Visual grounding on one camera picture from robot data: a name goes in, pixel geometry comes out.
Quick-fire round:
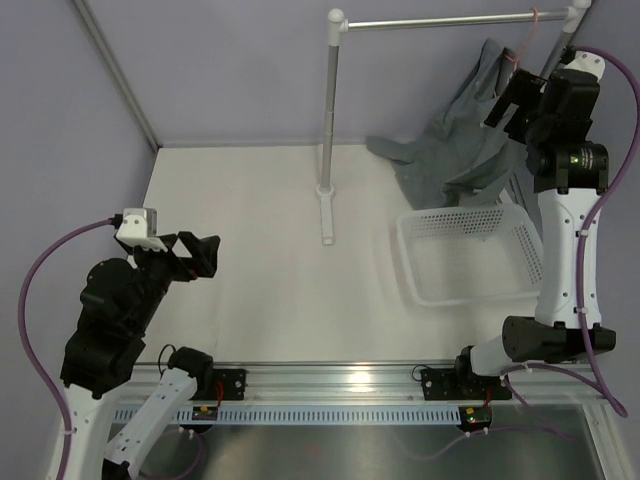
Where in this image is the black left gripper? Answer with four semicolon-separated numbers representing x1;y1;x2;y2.
128;230;220;333

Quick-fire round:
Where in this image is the grey button shirt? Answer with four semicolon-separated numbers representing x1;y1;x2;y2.
365;39;523;210

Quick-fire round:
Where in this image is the pink wire hanger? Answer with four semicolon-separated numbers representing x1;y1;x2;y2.
502;7;539;76

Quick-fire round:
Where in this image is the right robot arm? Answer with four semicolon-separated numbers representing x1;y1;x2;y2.
451;69;616;400

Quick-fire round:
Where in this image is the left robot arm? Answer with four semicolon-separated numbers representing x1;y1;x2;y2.
61;231;220;479

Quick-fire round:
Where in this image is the white perforated plastic basket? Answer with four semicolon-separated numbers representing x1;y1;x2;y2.
396;203;543;307

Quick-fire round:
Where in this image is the metal clothes rack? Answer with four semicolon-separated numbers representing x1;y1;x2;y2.
315;0;594;246

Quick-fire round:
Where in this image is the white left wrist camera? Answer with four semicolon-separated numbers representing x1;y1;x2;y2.
115;208;167;252

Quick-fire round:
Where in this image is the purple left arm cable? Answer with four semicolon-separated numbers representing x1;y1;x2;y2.
17;217;124;480

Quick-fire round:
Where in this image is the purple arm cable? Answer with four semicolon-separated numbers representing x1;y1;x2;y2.
17;217;124;480
504;46;640;418

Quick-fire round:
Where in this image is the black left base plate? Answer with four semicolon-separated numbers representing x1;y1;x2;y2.
192;368;247;401

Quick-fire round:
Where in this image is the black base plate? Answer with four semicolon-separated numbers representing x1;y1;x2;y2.
412;365;512;401
192;368;247;401

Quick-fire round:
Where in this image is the white slotted cable duct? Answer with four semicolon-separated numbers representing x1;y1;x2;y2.
113;406;464;423

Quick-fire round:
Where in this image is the aluminium mounting rail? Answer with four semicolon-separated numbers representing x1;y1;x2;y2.
114;362;609;404

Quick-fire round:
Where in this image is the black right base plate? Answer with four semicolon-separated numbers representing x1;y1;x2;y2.
412;365;512;401

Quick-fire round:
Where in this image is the aluminium corner frame post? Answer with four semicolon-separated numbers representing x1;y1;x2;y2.
70;0;162;154

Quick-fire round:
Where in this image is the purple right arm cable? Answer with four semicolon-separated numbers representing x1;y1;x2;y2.
504;46;640;418

